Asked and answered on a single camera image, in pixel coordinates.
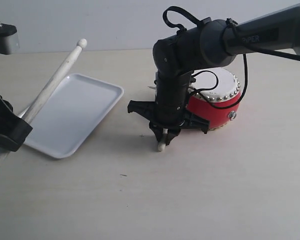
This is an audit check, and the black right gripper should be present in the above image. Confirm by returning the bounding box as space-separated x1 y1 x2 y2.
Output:
127 100 210 146

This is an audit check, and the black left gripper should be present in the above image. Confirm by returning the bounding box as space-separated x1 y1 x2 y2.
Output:
0 95 33 152

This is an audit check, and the white wooden drumstick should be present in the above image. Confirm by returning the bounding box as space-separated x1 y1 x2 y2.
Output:
157 128 168 152
0 38 87 162

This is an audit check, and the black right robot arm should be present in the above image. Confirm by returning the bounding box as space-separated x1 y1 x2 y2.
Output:
127 3 300 150

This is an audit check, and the small red drum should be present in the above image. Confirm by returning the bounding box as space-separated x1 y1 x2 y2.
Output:
187 67 241 130

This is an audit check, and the white rectangular plastic tray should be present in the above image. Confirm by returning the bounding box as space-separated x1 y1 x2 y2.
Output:
24 73 124 159

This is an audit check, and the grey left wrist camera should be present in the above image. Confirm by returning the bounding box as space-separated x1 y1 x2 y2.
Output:
0 22 20 55

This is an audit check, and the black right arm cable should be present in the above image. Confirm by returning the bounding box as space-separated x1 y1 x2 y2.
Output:
162 6 300 110

